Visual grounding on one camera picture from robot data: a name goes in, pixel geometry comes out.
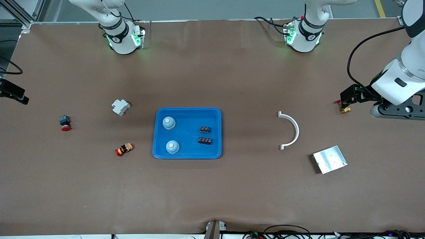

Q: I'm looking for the red mushroom pushbutton black base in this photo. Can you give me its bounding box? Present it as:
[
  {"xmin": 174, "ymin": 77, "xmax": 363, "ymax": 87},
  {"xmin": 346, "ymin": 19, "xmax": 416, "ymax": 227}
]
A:
[{"xmin": 59, "ymin": 115, "xmax": 72, "ymax": 132}]

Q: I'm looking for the square aluminium plate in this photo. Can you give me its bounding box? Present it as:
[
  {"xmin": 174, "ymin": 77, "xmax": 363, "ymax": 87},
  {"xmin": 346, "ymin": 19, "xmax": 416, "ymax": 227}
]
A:
[{"xmin": 312, "ymin": 145, "xmax": 348, "ymax": 175}]

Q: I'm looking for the white circuit breaker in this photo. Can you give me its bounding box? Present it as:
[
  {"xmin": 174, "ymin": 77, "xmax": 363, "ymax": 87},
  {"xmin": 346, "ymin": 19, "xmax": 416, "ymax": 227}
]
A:
[{"xmin": 111, "ymin": 99, "xmax": 131, "ymax": 117}]

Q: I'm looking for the red yellow emergency stop button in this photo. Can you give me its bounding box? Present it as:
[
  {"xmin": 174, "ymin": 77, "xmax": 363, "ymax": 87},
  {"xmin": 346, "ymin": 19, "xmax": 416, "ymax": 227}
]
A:
[{"xmin": 115, "ymin": 143, "xmax": 134, "ymax": 157}]

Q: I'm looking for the brown table cover sheet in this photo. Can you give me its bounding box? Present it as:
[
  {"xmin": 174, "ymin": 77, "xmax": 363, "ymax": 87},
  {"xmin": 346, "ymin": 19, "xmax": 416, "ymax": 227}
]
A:
[{"xmin": 0, "ymin": 18, "xmax": 425, "ymax": 235}]

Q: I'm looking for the blue plastic tray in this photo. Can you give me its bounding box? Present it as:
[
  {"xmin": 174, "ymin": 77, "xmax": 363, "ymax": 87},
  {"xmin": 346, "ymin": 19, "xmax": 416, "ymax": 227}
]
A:
[{"xmin": 152, "ymin": 107, "xmax": 222, "ymax": 160}]

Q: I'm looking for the brass valve red handle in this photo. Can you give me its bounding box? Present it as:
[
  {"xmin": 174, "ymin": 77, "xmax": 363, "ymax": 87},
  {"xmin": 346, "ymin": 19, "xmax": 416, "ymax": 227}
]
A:
[{"xmin": 336, "ymin": 99, "xmax": 351, "ymax": 114}]

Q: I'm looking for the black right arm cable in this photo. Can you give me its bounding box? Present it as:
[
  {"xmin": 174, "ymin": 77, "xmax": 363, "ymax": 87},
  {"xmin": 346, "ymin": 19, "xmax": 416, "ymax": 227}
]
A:
[{"xmin": 0, "ymin": 40, "xmax": 24, "ymax": 75}]

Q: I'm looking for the white curved plastic bracket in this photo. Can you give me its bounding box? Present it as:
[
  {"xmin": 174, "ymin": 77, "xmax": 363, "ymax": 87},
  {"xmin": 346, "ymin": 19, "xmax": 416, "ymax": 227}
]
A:
[{"xmin": 278, "ymin": 111, "xmax": 300, "ymax": 150}]

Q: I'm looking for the black left base cable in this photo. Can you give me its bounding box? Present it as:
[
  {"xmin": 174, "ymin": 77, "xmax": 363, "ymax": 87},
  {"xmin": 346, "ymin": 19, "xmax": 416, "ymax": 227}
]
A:
[{"xmin": 254, "ymin": 16, "xmax": 289, "ymax": 35}]

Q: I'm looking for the black base cable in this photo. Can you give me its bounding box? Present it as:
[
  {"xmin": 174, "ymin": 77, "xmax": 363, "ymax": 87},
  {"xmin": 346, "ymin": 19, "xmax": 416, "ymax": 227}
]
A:
[
  {"xmin": 123, "ymin": 2, "xmax": 146, "ymax": 24},
  {"xmin": 254, "ymin": 16, "xmax": 289, "ymax": 35}
]

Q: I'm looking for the black right base cable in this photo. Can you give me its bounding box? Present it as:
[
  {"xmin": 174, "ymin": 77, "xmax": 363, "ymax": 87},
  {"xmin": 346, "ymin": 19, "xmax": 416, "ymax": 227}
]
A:
[{"xmin": 123, "ymin": 2, "xmax": 146, "ymax": 24}]

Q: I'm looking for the tangled cable bundle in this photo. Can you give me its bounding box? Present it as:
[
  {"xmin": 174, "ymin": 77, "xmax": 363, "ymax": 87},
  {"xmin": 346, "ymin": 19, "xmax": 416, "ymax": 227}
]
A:
[{"xmin": 242, "ymin": 229, "xmax": 425, "ymax": 239}]

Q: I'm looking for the black looped cable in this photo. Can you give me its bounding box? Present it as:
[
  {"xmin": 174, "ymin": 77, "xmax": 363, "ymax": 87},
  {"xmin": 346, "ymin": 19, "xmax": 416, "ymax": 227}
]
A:
[{"xmin": 264, "ymin": 225, "xmax": 311, "ymax": 239}]

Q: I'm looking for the grey metal mount bracket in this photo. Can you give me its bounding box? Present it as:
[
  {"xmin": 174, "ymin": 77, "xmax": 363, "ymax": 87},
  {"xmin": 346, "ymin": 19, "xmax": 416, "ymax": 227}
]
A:
[{"xmin": 203, "ymin": 220, "xmax": 228, "ymax": 239}]

